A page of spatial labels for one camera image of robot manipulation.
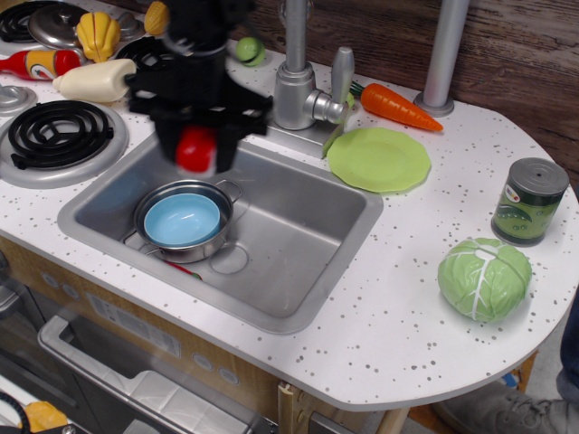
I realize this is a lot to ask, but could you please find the red toy utensil under pot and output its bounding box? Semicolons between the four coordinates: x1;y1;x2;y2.
164;260;203;281

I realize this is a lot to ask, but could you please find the silver pot lid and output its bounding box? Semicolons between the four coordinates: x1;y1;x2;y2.
28;3;88;50

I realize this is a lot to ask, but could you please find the green toy pea can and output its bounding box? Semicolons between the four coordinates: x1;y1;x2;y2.
491;157;569;247

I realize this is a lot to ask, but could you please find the red white toy sushi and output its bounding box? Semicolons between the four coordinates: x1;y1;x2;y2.
175;126;217;178

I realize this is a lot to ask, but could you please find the green toy apple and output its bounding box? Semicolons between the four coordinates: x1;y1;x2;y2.
235;37;266;67

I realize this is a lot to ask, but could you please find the yellow toy bell pepper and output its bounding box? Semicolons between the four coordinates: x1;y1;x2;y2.
76;12;120;62

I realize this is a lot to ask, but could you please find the light blue toy bowl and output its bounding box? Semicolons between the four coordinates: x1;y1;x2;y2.
144;193;221;248

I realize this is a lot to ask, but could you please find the silver oven door handle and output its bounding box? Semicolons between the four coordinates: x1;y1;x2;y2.
38;316;279;433

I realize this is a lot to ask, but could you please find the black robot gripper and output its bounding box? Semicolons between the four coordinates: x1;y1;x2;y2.
125;42;273;173

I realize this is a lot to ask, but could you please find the yellow toy on floor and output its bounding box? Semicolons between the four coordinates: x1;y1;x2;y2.
24;401;68;433

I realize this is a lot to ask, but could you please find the silver stove knob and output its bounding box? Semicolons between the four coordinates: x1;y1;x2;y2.
0;86;37;117

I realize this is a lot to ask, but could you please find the silver vertical pole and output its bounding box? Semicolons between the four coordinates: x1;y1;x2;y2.
414;0;470;118

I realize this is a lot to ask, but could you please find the grey shoe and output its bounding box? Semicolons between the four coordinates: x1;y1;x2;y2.
433;382;578;434

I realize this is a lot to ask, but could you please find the light green toy plate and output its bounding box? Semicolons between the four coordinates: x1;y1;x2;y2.
327;127;432;193

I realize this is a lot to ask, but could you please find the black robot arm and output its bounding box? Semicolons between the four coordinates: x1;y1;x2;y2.
125;1;273;178

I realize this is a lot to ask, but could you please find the red toy ketchup bottle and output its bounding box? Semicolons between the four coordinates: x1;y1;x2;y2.
1;50;81;80

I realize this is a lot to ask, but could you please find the silver metal pot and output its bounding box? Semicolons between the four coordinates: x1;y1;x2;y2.
133;180;242;264

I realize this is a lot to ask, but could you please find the green toy cabbage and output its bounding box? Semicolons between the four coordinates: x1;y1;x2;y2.
437;238;532;323

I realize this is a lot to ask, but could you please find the middle black stove burner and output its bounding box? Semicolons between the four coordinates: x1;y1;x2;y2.
112;35;177;102

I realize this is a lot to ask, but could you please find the back left black burner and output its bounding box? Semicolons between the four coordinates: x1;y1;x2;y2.
1;1;71;43

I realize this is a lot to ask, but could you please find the orange toy carrot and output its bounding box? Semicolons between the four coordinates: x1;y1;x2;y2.
350;81;443;132

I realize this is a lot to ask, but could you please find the silver toy sink basin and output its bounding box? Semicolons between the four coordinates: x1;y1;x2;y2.
58;137;383;334

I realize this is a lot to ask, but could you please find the front black stove burner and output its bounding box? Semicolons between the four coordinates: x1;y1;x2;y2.
1;100;128;189

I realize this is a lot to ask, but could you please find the black stove burner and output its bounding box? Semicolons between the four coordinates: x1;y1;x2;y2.
1;100;128;189
112;35;177;102

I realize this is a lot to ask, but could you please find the silver toy faucet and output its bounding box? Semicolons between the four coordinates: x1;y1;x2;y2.
261;0;356;159

